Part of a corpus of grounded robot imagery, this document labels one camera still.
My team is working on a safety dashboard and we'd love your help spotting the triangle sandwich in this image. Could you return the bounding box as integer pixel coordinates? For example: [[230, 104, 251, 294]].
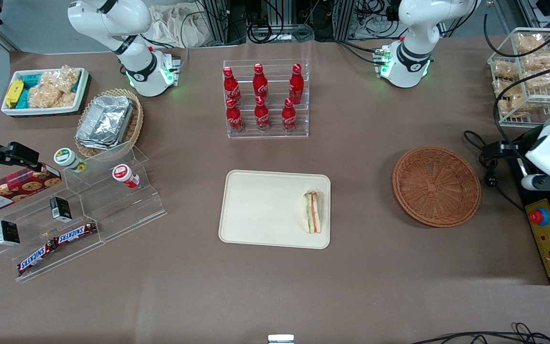
[[302, 189, 324, 235]]

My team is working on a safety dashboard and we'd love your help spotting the light oval wicker basket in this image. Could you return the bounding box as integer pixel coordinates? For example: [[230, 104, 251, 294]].
[[74, 88, 144, 159]]

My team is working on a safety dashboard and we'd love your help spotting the cream rectangular tray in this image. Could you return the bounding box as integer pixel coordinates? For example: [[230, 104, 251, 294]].
[[218, 170, 331, 250]]

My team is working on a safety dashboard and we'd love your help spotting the brown round wicker basket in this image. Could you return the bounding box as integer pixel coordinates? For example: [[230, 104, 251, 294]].
[[392, 146, 482, 228]]

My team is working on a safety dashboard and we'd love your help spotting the red tartan cookie box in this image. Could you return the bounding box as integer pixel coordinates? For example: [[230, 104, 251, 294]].
[[0, 163, 62, 215]]

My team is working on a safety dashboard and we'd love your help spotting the white cup with green lid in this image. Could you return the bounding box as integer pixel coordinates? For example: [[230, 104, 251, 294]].
[[54, 148, 87, 173]]

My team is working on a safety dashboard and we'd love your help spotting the clear bag of rice crackers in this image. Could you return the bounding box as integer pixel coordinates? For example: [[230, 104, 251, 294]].
[[28, 84, 76, 109], [41, 65, 81, 94]]

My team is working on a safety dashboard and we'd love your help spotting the yellow snack packet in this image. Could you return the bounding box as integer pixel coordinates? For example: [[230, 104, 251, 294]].
[[5, 80, 24, 108]]

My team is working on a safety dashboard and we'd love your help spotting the small black box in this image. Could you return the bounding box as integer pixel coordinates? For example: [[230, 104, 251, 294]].
[[50, 196, 72, 222], [0, 220, 21, 246]]

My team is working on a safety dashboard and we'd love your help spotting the silver foil container stack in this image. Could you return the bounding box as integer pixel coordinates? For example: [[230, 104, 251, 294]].
[[75, 95, 136, 151]]

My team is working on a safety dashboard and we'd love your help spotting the white rectangular snack bin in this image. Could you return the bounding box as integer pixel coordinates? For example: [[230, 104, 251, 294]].
[[1, 67, 89, 117]]

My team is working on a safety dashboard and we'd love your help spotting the brown snickers bar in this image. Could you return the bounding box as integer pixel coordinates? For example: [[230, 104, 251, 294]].
[[53, 222, 98, 245], [17, 240, 57, 276]]

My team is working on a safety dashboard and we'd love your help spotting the white cup with red lid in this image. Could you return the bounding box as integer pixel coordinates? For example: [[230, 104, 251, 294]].
[[112, 164, 140, 188]]

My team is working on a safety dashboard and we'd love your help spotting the clear acrylic stepped shelf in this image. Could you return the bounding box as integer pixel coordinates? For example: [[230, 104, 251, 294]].
[[0, 141, 167, 282]]

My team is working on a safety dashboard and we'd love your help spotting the beige cloth bag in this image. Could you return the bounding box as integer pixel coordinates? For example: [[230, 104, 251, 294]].
[[148, 5, 219, 48]]

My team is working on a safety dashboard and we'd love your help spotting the red cola bottle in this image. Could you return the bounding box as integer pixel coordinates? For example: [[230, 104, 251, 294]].
[[226, 98, 244, 134], [253, 63, 269, 101], [222, 66, 242, 105], [254, 96, 271, 132], [282, 98, 297, 132], [289, 63, 304, 105]]

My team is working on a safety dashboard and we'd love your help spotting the clear acrylic bottle rack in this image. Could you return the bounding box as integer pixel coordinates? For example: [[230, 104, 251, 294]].
[[222, 59, 310, 140]]

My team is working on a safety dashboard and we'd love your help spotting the bagged fried snack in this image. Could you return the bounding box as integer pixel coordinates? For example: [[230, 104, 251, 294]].
[[523, 53, 550, 72], [498, 94, 529, 118], [515, 32, 547, 53], [523, 70, 550, 90], [493, 79, 521, 96], [493, 60, 519, 79]]

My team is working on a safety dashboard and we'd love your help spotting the aluminium frame post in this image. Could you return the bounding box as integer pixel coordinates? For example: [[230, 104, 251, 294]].
[[202, 0, 231, 46], [333, 0, 357, 41]]

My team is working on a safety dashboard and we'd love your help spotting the black background cable tangle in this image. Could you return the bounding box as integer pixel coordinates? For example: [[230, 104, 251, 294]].
[[231, 0, 335, 44]]

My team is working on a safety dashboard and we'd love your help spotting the black power cable with plug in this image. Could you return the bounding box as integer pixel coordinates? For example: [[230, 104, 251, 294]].
[[463, 130, 527, 212]]

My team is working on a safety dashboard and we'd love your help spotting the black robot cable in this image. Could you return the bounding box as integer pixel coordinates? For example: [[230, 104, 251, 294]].
[[483, 12, 550, 63], [493, 64, 550, 158]]

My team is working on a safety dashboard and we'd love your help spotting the white wire basket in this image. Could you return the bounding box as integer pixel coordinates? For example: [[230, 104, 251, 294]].
[[487, 27, 550, 129]]

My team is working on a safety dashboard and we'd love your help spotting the black floor cable bundle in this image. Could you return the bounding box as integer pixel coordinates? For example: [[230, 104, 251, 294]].
[[411, 322, 550, 344]]

